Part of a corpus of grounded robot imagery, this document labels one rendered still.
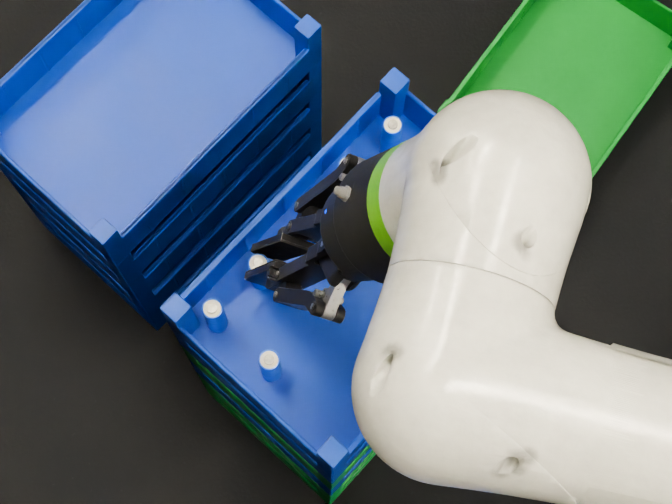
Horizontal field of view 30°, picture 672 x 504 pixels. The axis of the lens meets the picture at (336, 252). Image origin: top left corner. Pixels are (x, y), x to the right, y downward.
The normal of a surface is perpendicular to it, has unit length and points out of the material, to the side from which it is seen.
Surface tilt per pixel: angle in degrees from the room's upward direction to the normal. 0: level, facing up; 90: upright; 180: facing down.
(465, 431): 30
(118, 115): 0
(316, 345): 0
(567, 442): 24
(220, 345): 0
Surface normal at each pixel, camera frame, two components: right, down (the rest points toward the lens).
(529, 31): 0.01, -0.25
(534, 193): 0.32, -0.07
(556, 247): 0.72, 0.07
